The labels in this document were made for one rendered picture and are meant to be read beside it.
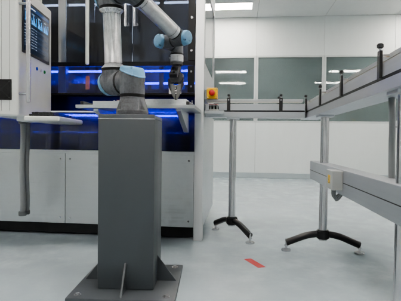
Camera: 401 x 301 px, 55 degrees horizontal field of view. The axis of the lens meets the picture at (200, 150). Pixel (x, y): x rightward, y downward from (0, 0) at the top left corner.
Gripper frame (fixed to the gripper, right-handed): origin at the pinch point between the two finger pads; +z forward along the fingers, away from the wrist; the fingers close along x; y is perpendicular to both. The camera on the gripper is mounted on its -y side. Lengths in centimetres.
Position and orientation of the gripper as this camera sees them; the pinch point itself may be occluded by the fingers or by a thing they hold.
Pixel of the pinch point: (175, 97)
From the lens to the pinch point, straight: 221.7
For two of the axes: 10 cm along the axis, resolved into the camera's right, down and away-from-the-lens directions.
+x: -10.0, -0.1, 1.0
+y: 1.0, -0.3, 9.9
